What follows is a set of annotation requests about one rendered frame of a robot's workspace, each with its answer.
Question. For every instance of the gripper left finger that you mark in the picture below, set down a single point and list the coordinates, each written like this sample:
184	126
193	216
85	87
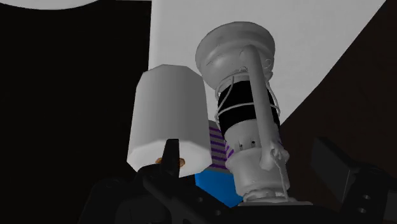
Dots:
172	173

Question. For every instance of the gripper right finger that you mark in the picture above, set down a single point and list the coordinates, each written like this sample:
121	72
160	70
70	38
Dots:
335	167

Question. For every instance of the blue box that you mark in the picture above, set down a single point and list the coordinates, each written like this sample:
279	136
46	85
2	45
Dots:
217	186

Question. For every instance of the grey purple striped block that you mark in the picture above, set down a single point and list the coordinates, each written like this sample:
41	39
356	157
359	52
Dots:
217	145

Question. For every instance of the white octagonal cylinder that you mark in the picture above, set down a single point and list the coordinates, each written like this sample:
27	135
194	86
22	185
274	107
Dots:
169	114

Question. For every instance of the grey lantern with black band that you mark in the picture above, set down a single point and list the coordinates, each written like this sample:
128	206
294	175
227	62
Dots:
248	102

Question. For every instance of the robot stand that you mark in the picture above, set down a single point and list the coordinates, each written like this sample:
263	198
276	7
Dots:
68	93

